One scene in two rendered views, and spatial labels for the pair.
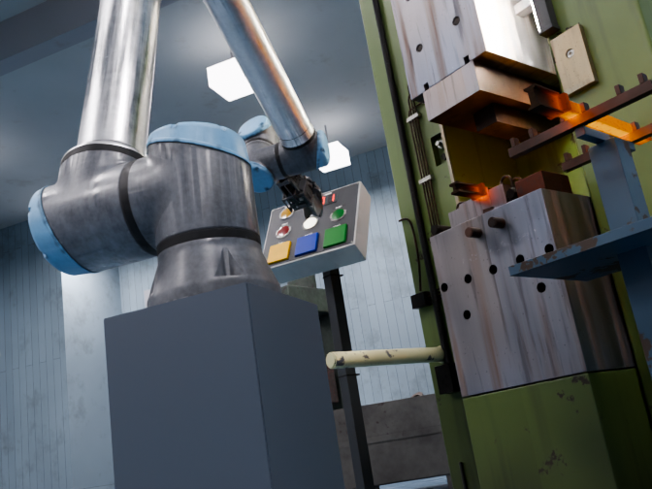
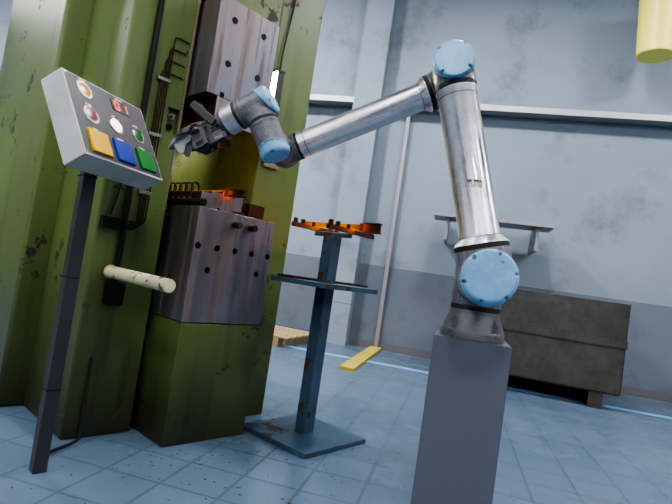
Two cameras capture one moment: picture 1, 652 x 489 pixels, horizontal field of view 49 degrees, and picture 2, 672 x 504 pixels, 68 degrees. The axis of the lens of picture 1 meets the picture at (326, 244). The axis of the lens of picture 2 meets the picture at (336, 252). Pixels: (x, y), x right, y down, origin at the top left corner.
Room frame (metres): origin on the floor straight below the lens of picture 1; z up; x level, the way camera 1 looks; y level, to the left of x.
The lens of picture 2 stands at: (1.62, 1.66, 0.73)
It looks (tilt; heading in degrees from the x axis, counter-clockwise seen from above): 3 degrees up; 263
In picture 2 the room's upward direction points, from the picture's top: 8 degrees clockwise
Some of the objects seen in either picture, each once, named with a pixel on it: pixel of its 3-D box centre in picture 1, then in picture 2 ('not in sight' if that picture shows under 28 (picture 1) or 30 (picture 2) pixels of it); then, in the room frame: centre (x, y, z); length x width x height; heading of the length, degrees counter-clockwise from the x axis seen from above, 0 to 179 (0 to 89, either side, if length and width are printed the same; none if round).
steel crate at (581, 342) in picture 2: not in sight; (540, 340); (-0.81, -2.60, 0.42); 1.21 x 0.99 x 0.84; 152
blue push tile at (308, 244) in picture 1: (307, 244); (123, 152); (2.13, 0.06, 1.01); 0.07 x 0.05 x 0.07; 65
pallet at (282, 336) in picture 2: not in sight; (255, 330); (1.72, -3.54, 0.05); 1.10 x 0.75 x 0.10; 154
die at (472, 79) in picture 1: (496, 104); (207, 120); (2.01, -0.58, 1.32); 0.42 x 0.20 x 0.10; 130
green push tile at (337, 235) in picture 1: (336, 237); (145, 161); (2.09, -0.03, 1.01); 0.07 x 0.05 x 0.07; 65
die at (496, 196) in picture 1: (523, 214); (194, 201); (2.01, -0.58, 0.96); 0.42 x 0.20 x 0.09; 130
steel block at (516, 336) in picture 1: (563, 298); (195, 262); (1.97, -0.62, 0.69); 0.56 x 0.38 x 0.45; 130
